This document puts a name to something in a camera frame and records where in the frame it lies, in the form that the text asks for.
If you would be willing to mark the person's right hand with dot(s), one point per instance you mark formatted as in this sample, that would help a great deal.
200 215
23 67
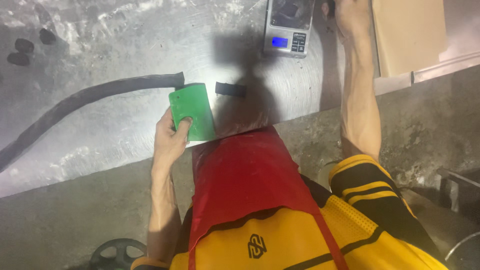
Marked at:
350 17

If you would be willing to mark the person's left hand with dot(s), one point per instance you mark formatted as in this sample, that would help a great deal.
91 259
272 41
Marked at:
168 140

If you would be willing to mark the green plastic scraper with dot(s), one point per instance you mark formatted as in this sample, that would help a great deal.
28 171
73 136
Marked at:
193 112

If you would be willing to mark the beige cardboard board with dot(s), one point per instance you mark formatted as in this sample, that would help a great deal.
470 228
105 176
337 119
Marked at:
408 37

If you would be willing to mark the silver digital scale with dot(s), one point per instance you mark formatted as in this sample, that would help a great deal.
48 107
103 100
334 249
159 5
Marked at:
287 35

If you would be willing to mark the short black dough piece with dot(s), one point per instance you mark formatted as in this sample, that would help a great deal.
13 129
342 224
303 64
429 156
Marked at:
230 89

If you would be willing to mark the red apron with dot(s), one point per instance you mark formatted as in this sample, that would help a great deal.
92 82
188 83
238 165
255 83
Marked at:
247 176

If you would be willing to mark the black spoked wheel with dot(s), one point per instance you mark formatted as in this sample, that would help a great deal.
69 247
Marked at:
112 258

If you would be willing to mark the round black dough lump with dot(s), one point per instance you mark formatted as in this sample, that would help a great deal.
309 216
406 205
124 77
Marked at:
24 45
47 36
18 59

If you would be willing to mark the yellow and black jersey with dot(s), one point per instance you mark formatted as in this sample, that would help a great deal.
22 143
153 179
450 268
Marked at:
367 232

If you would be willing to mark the dark metal frame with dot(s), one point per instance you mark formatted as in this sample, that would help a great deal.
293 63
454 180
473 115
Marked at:
455 187

